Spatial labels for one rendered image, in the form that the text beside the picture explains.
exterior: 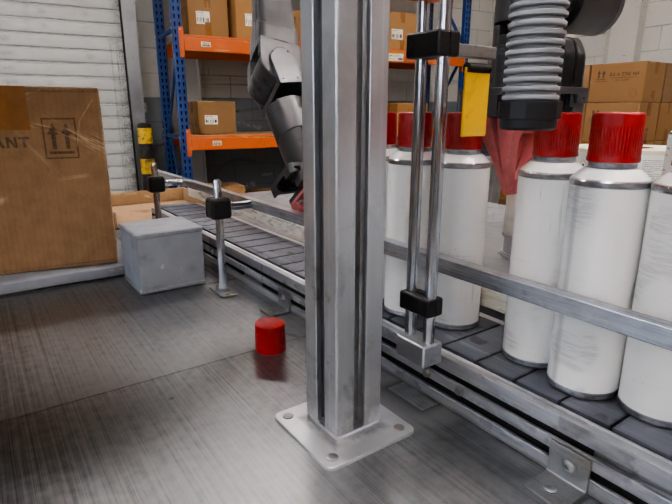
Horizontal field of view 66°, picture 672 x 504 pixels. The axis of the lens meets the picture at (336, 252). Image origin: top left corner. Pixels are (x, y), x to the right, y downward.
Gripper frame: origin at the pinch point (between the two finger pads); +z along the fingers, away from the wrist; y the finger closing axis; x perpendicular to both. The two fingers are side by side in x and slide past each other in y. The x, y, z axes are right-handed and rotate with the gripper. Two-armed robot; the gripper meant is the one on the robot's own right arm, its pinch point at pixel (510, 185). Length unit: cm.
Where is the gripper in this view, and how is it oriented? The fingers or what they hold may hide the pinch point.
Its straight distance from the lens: 53.7
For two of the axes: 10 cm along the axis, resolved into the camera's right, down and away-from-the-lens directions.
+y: -5.7, -2.2, 7.9
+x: -8.2, 1.5, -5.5
